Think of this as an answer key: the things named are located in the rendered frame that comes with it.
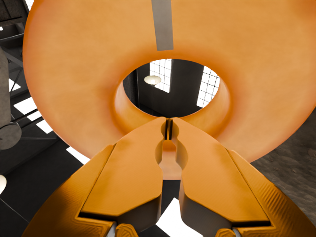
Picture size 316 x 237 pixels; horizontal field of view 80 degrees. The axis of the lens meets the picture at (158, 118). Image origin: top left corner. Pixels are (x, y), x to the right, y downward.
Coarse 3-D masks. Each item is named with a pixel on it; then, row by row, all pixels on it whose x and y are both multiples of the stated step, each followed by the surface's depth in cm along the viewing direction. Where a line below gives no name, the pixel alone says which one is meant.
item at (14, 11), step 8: (0, 0) 275; (8, 0) 282; (0, 8) 278; (8, 8) 283; (16, 8) 293; (0, 16) 282; (8, 16) 290; (16, 16) 297; (0, 24) 284; (8, 24) 291
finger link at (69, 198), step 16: (96, 160) 9; (80, 176) 8; (96, 176) 8; (64, 192) 7; (80, 192) 7; (48, 208) 6; (64, 208) 6; (80, 208) 6; (32, 224) 6; (48, 224) 6; (64, 224) 6; (80, 224) 6; (96, 224) 6; (112, 224) 6
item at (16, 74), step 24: (24, 96) 1124; (24, 120) 975; (24, 144) 860; (48, 144) 844; (0, 168) 768; (24, 168) 770; (48, 168) 772; (72, 168) 774; (24, 192) 697; (48, 192) 699; (168, 192) 708; (0, 216) 635; (24, 216) 636
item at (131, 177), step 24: (120, 144) 10; (144, 144) 10; (120, 168) 8; (144, 168) 8; (96, 192) 7; (120, 192) 7; (144, 192) 7; (96, 216) 6; (120, 216) 6; (144, 216) 7
